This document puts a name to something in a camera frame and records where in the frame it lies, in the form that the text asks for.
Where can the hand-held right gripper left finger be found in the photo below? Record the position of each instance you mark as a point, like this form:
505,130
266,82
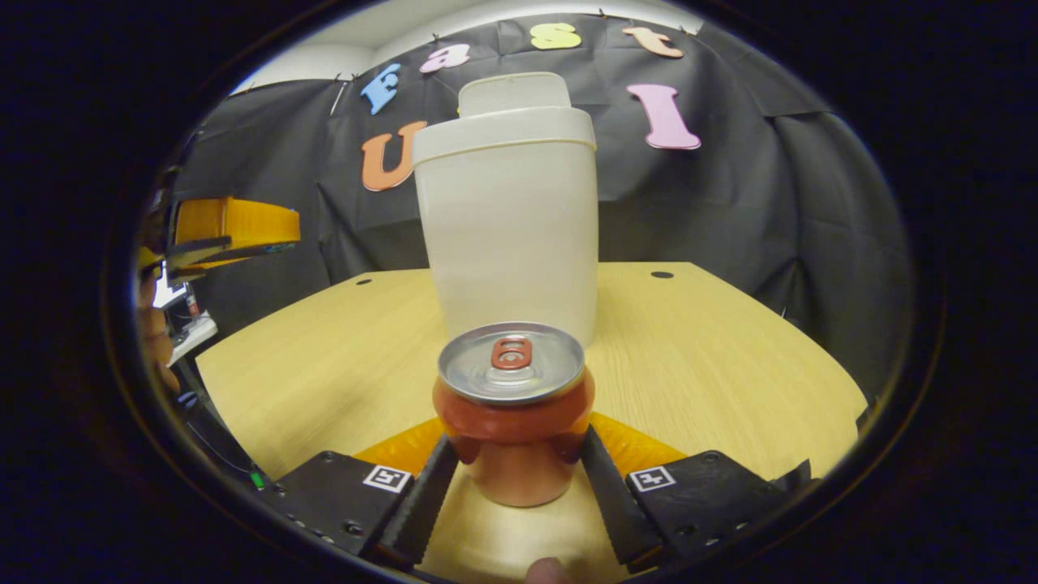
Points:
422,503

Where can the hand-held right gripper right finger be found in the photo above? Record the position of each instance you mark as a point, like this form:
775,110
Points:
616,503

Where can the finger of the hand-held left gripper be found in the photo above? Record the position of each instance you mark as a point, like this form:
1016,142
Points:
235,223

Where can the red pop can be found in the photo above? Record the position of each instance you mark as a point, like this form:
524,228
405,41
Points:
511,422

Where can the white desktop garbage bin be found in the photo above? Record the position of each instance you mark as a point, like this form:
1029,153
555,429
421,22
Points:
511,235

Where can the wooden desktop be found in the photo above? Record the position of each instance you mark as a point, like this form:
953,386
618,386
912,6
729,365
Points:
714,365

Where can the bright display screen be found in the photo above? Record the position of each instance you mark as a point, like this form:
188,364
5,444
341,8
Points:
169,290

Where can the white side table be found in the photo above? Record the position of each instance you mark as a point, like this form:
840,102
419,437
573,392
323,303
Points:
193,337

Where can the black backdrop cloth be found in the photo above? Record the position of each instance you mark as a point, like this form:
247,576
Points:
730,203

